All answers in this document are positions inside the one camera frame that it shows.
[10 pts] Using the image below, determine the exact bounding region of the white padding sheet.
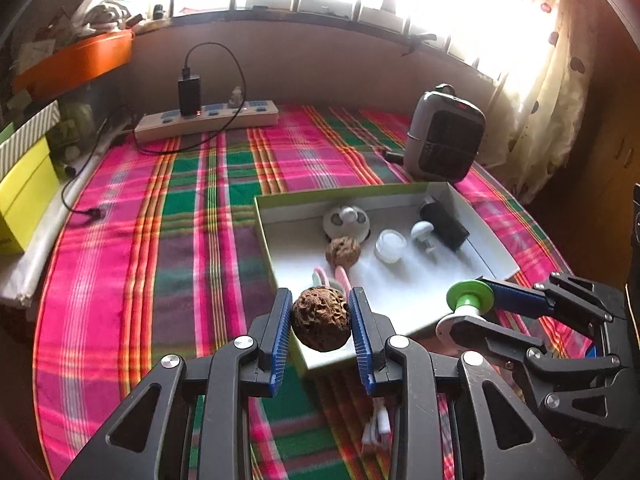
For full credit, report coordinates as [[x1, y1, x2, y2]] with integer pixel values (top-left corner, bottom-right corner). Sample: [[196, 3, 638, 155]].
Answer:
[[0, 160, 103, 308]]

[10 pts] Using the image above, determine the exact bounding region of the dark brown walnut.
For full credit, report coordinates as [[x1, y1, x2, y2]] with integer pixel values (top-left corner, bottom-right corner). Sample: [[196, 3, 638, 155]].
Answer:
[[291, 286, 349, 351]]

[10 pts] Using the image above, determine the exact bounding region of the window grille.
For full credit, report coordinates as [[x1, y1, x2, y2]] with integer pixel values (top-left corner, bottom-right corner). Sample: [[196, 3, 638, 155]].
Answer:
[[125, 0, 501, 77]]

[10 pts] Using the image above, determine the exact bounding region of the white cardboard box tray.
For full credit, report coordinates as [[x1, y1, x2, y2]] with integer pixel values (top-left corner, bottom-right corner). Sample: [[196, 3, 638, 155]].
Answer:
[[253, 181, 521, 376]]

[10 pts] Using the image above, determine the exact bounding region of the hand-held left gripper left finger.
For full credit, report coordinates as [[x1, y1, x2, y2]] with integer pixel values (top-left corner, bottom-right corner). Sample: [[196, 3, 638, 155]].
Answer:
[[60, 287, 293, 480]]

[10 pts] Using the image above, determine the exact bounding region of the light brown walnut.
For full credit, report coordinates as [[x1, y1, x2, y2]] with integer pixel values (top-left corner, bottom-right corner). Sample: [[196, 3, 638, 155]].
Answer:
[[325, 236, 362, 269]]

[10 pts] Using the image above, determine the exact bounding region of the white panda face toy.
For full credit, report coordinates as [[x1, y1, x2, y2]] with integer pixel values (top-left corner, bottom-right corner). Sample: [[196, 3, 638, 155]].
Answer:
[[322, 205, 371, 241]]

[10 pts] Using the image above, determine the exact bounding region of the plaid blanket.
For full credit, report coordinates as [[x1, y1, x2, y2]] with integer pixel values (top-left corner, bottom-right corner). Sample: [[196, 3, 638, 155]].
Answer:
[[32, 105, 596, 480]]

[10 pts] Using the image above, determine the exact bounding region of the pale leafy plant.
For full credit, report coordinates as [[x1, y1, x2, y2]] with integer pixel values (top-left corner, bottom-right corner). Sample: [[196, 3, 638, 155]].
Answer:
[[75, 0, 137, 36]]

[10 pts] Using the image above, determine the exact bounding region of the black charger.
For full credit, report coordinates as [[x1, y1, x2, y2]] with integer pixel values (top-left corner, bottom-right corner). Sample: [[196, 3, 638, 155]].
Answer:
[[177, 76, 203, 117]]

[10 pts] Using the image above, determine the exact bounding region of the green glass jar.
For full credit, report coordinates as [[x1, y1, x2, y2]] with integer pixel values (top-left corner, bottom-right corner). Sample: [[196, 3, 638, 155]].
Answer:
[[54, 95, 97, 162]]

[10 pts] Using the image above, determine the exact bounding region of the black charger cable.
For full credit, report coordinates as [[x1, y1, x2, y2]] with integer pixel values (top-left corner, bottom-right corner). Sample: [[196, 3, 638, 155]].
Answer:
[[62, 42, 247, 222]]

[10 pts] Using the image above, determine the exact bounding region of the striped box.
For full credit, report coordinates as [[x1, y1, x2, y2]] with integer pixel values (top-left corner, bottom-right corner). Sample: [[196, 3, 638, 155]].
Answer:
[[0, 101, 61, 177]]

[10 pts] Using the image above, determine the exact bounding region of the small black box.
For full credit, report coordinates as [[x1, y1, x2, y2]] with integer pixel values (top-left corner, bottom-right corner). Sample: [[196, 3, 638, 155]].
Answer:
[[417, 196, 471, 252]]

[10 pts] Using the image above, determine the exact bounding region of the grey space heater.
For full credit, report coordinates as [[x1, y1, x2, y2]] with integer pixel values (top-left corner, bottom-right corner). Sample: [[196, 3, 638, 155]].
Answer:
[[405, 84, 488, 184]]

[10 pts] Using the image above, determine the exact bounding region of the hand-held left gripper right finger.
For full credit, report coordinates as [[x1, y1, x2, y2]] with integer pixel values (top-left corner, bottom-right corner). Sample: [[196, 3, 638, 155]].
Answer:
[[348, 287, 583, 480]]

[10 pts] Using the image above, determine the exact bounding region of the cream dotted curtain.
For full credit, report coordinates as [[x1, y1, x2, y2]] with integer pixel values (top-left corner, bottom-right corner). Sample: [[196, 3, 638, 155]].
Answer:
[[480, 0, 597, 202]]

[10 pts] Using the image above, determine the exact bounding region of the yellow box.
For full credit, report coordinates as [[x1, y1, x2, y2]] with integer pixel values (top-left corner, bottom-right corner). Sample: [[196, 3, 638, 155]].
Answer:
[[0, 137, 54, 256]]

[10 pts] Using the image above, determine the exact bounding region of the orange tray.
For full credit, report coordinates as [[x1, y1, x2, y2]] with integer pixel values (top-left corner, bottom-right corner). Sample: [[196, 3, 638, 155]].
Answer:
[[12, 29, 135, 97]]

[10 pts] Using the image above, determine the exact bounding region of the beige power strip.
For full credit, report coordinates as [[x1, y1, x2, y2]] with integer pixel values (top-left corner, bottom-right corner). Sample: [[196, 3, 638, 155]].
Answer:
[[134, 99, 280, 144]]

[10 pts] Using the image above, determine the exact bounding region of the white cable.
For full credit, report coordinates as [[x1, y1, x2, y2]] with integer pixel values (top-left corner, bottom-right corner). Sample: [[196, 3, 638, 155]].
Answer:
[[361, 400, 396, 459]]

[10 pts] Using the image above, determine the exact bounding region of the white round hook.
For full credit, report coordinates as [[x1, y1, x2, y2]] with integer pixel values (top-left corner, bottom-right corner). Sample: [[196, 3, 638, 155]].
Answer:
[[410, 221, 437, 257]]

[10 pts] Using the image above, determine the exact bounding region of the green and white spool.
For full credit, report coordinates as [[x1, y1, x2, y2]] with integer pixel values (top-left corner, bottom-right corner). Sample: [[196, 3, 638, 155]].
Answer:
[[435, 280, 496, 344]]

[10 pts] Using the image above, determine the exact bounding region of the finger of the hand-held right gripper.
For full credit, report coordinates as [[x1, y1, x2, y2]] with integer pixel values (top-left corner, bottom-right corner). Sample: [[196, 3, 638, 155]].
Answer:
[[449, 314, 633, 433], [477, 271, 618, 323]]

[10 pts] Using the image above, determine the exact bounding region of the clear round container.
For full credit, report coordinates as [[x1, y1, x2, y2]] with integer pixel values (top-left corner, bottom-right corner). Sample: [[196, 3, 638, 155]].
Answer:
[[375, 230, 406, 264]]

